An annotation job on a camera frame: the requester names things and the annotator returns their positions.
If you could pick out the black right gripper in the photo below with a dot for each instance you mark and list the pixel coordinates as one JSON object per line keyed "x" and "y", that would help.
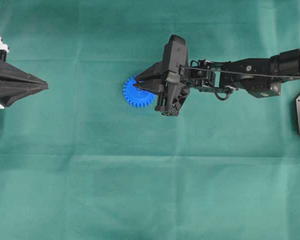
{"x": 164, "y": 78}

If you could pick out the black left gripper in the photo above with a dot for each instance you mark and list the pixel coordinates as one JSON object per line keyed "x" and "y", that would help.
{"x": 23, "y": 84}

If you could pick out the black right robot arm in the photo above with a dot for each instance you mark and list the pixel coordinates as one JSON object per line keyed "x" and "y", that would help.
{"x": 260, "y": 77}

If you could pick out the blue plastic gear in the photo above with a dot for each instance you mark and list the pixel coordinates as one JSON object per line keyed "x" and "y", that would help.
{"x": 135, "y": 97}

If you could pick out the green cloth mat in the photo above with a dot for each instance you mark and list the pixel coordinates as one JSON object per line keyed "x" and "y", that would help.
{"x": 79, "y": 163}

